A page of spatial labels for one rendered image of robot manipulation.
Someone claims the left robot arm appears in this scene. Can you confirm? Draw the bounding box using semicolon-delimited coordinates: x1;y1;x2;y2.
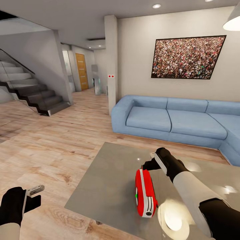
0;185;45;240

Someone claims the radio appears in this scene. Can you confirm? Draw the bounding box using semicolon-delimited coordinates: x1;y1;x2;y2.
135;167;158;218

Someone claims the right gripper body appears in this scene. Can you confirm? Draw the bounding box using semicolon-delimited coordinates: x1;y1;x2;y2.
145;158;161;171

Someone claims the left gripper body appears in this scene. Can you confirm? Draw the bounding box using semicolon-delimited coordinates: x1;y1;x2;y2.
24;195;41;213

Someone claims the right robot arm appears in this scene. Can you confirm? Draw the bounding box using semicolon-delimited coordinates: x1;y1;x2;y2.
142;148;240;240

